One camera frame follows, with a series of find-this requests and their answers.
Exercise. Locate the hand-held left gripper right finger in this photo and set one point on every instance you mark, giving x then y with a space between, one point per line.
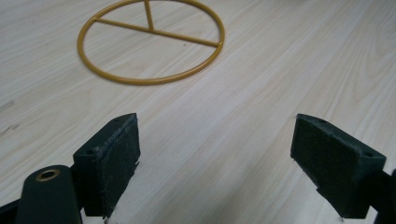
334 169

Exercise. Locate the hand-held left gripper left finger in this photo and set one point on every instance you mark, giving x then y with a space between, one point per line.
107 168

